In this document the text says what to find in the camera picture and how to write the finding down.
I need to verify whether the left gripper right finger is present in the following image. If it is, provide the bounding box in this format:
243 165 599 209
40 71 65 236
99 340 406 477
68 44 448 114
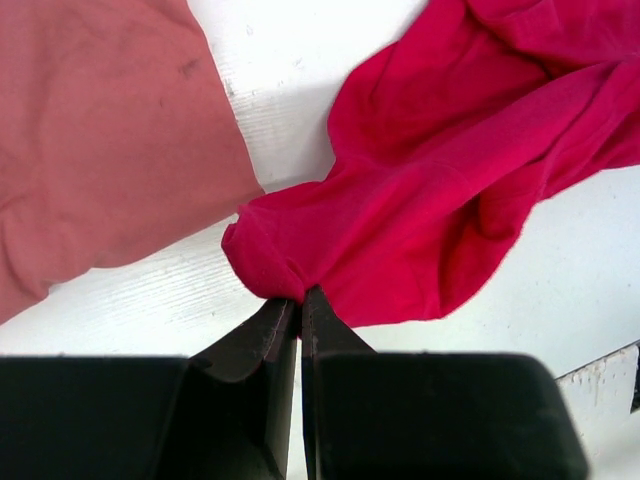
301 287 589 479

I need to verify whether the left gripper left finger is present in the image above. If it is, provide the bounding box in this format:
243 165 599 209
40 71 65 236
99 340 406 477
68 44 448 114
1 299 297 479

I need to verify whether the red t-shirt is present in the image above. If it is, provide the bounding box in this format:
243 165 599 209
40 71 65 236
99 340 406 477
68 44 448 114
221 1 639 327

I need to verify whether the pink folded t-shirt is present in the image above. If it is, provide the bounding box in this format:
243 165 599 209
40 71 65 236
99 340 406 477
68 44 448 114
1 1 262 320

